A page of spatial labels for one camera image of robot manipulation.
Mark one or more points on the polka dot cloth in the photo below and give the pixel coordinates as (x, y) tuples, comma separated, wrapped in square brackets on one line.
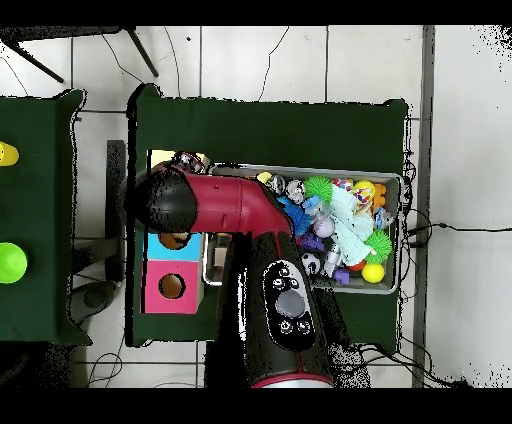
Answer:
[(362, 196)]

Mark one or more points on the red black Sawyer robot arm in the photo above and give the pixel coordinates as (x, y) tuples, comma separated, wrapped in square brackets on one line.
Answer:
[(228, 204)]

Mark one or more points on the wooden box with three holes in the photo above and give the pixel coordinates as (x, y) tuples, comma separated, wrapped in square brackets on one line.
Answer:
[(192, 296)]

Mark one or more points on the shallow silver mesh bin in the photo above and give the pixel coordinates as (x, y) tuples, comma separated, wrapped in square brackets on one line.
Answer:
[(360, 284)]

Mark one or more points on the dark green tablecloth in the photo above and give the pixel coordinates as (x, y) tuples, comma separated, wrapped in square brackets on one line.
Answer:
[(260, 132), (36, 200)]

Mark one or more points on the beige ball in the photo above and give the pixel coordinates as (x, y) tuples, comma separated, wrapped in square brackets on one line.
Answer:
[(182, 236)]

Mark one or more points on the blue spiky rubber ball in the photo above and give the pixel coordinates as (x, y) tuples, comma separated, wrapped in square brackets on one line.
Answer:
[(299, 219)]

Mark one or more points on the green spiky rubber ball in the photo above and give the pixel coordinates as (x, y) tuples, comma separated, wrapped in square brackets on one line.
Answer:
[(318, 188)]

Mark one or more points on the black white soccer ball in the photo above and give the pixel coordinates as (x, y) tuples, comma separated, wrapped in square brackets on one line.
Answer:
[(311, 264)]

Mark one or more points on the mint green cloth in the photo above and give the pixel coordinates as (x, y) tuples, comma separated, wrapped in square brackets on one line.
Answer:
[(348, 228)]

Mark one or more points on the yellow plastic cup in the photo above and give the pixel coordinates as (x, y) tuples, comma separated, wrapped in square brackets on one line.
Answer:
[(8, 154)]

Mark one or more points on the black metal stand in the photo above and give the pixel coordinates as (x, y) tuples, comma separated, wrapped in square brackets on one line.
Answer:
[(60, 32)]

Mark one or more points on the green plastic cup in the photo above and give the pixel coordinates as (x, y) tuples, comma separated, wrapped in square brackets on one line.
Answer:
[(11, 262)]

